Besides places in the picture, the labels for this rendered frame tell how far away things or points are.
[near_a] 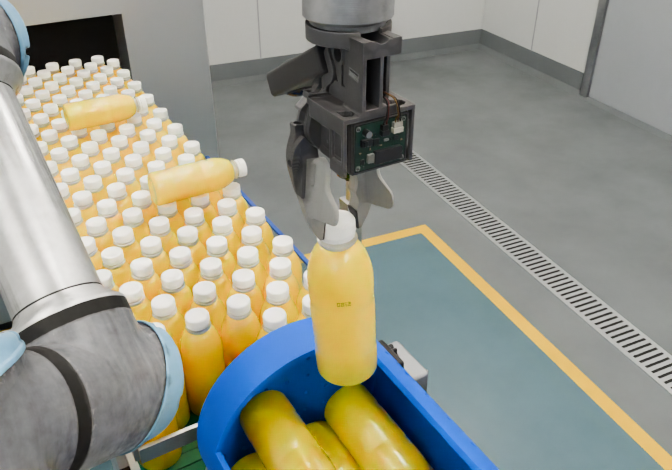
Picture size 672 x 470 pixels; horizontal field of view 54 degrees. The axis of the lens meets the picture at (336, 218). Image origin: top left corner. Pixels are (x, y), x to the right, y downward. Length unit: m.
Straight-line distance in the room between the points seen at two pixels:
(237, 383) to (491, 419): 1.70
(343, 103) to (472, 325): 2.29
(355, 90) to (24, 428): 0.35
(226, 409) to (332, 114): 0.43
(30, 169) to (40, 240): 0.08
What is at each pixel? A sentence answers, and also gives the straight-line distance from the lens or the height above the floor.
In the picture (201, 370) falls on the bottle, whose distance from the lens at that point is 1.13.
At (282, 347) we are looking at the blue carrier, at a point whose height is 1.23.
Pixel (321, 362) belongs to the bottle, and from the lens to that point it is 0.75.
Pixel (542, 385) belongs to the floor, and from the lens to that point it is 2.61.
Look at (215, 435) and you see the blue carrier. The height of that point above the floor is 1.15.
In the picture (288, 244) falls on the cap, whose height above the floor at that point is 1.10.
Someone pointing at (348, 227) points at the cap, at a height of 1.45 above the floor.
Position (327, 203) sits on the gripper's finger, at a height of 1.49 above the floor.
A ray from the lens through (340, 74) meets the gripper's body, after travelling 0.56.
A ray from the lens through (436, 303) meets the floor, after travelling 2.88.
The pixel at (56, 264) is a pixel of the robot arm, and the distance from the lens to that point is 0.66.
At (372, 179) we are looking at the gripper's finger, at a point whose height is 1.49.
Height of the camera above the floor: 1.79
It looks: 31 degrees down
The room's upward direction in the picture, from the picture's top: straight up
